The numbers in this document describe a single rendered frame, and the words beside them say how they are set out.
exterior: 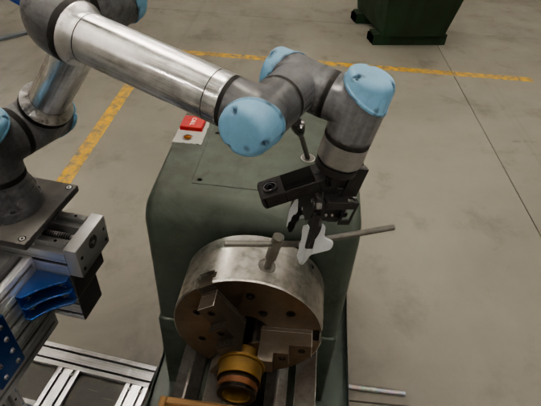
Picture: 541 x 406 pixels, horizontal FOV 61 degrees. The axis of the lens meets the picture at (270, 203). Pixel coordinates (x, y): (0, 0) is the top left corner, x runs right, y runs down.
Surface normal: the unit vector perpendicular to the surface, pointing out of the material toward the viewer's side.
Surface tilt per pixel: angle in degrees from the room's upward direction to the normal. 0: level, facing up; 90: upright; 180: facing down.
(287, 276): 28
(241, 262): 8
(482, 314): 0
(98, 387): 0
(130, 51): 43
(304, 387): 0
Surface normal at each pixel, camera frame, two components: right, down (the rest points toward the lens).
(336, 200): 0.24, -0.73
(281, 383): 0.54, -0.61
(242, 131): -0.46, 0.55
